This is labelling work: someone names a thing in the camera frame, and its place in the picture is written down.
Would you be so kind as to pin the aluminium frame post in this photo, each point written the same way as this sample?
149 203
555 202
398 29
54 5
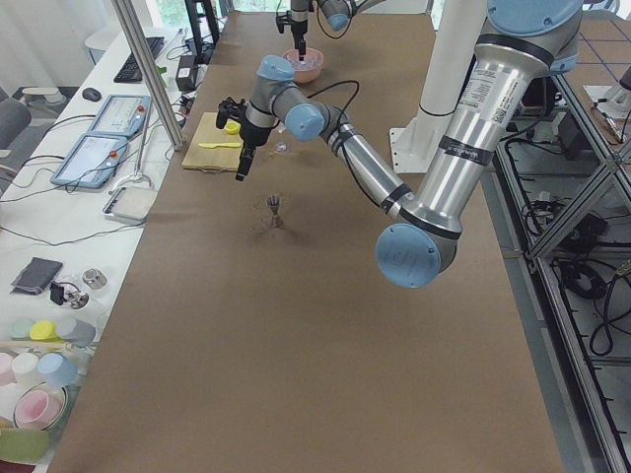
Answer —
139 47

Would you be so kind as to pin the pale green cup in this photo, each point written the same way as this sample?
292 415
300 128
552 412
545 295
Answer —
21 329

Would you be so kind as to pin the bamboo cutting board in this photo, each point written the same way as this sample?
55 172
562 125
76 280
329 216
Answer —
211 159

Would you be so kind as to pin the black power adapter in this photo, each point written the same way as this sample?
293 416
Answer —
186 73

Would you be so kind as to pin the white cup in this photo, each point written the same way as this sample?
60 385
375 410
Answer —
25 369

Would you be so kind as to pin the steel double jigger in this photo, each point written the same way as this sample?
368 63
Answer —
273 203

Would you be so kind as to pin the white tray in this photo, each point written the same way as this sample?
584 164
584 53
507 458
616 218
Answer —
129 205

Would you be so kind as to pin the yellow lemon slice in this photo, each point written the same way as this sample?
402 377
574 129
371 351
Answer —
232 128

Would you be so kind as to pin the grey cloth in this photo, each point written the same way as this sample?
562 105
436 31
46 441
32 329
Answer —
36 276

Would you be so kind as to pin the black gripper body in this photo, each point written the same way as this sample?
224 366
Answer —
251 134
299 26

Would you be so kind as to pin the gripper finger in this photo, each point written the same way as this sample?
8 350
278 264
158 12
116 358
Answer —
245 162
300 46

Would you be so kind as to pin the teach pendant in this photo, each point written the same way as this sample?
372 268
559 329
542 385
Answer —
122 115
91 163

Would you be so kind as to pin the black computer mouse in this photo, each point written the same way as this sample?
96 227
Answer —
91 94

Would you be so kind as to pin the green bowl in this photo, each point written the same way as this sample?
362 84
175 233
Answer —
24 445

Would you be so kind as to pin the upper teach pendant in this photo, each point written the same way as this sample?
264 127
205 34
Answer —
122 115

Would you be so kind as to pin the pink cup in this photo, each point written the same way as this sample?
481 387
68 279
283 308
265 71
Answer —
39 408

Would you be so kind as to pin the blue cup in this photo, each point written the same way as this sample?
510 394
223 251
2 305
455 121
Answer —
56 370

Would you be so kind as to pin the pink bowl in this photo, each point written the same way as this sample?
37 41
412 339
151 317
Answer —
304 77

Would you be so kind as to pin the clear ice cubes pile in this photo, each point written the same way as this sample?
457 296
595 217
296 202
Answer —
309 63

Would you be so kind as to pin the yellow cup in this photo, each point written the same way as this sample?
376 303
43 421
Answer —
44 331

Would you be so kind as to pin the lower teach pendant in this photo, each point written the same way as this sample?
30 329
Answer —
91 163

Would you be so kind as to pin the grey cup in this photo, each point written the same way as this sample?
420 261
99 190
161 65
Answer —
76 331

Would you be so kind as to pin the clear wine glass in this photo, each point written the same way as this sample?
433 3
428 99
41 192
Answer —
280 144

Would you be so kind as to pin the yellow plastic knife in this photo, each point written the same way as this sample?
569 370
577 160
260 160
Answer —
224 145

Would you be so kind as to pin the steel cup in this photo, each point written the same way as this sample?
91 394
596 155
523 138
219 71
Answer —
94 278

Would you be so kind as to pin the metal rod tool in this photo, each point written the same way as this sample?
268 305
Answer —
137 176

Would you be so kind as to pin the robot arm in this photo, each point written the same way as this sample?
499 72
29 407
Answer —
485 55
338 14

